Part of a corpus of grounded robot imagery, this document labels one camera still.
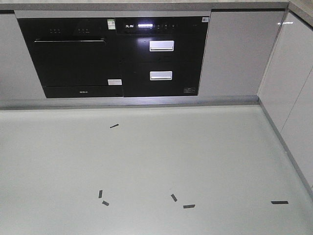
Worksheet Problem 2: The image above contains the black disinfection cabinet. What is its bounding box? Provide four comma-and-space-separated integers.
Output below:
115, 16, 209, 97

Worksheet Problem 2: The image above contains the black built-in dishwasher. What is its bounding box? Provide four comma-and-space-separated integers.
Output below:
18, 18, 123, 98

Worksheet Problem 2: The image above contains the lower silver drawer handle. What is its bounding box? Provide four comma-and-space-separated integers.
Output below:
150, 71, 173, 81

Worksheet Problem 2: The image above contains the silver drawer handle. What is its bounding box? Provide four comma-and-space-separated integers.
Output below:
149, 41, 175, 51
150, 71, 173, 81

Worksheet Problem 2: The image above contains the upper silver drawer handle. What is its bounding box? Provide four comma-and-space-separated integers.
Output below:
149, 41, 175, 51

